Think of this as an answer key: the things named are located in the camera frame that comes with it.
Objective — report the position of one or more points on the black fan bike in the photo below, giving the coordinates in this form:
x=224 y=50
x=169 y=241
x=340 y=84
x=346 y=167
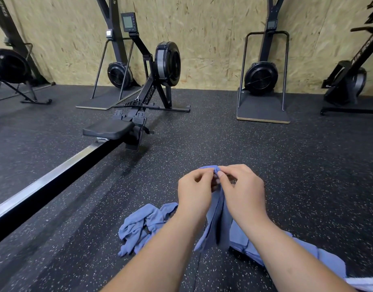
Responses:
x=10 y=65

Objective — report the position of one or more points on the black upright exercise machine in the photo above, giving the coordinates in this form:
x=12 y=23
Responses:
x=347 y=85

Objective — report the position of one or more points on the blue towel pile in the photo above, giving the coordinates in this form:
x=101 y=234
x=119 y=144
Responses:
x=141 y=225

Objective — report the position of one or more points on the person's right forearm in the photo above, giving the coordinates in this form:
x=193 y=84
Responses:
x=302 y=261

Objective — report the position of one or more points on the black ski trainer wooden-edged platform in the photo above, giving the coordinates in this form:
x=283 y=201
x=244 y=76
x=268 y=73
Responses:
x=261 y=79

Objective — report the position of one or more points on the plain blue towel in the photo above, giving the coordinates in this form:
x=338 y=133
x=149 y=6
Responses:
x=220 y=225

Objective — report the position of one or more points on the black rowing machine with rail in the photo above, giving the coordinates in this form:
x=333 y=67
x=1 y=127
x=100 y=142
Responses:
x=68 y=170

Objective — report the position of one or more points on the person's right hand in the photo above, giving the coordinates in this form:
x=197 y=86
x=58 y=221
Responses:
x=244 y=194

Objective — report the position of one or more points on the black ski trainer grey platform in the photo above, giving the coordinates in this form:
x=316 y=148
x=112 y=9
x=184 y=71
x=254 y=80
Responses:
x=118 y=74

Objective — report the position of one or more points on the person's left hand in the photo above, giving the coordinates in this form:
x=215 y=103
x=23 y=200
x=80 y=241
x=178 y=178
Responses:
x=195 y=194

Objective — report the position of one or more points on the person's left forearm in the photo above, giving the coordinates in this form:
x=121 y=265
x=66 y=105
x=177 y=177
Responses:
x=153 y=261

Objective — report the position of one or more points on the white perforated metal rack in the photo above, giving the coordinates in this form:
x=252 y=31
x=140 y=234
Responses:
x=366 y=284

